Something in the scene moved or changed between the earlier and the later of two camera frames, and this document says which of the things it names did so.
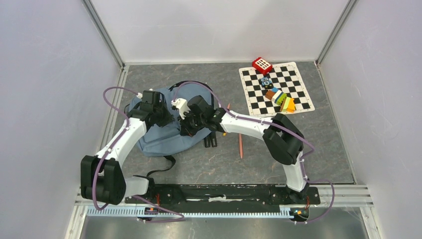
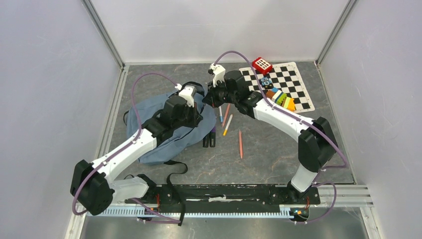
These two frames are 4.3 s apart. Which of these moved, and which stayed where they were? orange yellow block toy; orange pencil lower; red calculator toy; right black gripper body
Moved: right black gripper body
Stayed: red calculator toy; orange pencil lower; orange yellow block toy
